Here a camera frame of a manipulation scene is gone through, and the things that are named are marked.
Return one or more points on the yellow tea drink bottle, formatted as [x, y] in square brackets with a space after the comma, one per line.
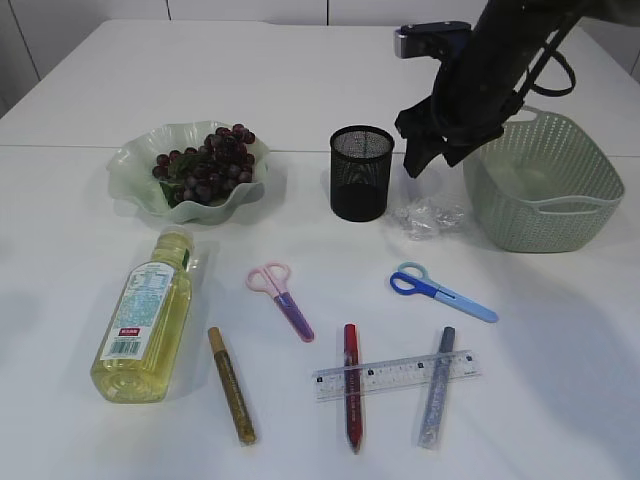
[136, 357]

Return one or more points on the red glitter pen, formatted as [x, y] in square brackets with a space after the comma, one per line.
[353, 409]

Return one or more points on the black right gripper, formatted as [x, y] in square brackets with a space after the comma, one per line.
[467, 106]

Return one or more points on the purple grape bunch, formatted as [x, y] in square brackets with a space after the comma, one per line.
[209, 173]

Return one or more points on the gold glitter pen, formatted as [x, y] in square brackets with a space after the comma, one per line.
[234, 397]

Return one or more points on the clear plastic ruler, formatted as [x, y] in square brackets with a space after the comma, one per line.
[329, 384]

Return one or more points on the green woven plastic basket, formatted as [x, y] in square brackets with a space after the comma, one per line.
[544, 186]

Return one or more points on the silver blue glitter pen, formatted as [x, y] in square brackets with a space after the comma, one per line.
[429, 433]

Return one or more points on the black mesh pen holder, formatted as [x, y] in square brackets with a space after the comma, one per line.
[361, 158]

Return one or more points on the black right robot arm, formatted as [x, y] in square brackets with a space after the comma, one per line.
[527, 34]

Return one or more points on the pink purple scissors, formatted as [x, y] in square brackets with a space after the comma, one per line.
[271, 279]

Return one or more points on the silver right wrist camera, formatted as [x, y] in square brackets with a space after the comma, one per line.
[439, 40]

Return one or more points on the clear plastic sheet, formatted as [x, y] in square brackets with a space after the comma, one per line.
[429, 218]

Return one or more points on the blue scissors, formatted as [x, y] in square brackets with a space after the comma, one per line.
[411, 278]

